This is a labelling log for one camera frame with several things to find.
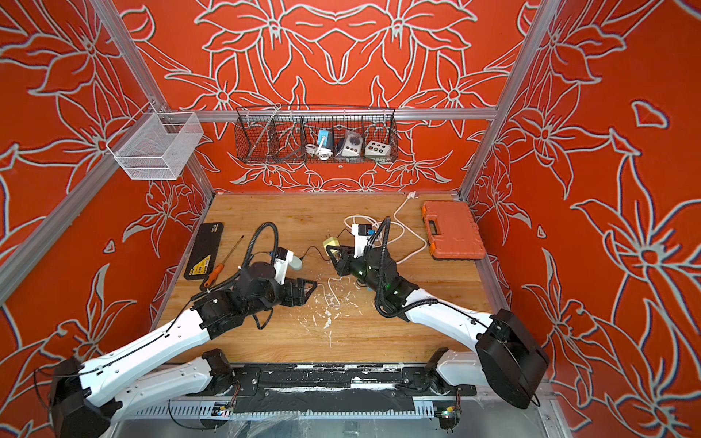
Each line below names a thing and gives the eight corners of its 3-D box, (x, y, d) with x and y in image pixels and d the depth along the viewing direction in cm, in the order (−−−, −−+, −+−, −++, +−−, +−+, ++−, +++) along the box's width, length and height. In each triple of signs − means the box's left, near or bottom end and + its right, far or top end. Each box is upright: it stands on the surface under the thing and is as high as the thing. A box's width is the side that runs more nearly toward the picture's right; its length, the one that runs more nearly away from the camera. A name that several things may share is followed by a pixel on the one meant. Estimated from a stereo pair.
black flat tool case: (184, 290, 93) (180, 286, 91) (201, 227, 111) (198, 223, 109) (212, 286, 94) (209, 282, 92) (225, 225, 112) (222, 220, 109)
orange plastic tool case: (432, 260, 99) (436, 253, 95) (420, 209, 115) (423, 201, 111) (482, 260, 99) (488, 252, 95) (463, 209, 115) (467, 201, 111)
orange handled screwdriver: (206, 287, 93) (203, 284, 91) (243, 239, 107) (241, 235, 105) (208, 288, 93) (205, 284, 91) (244, 239, 106) (242, 235, 104)
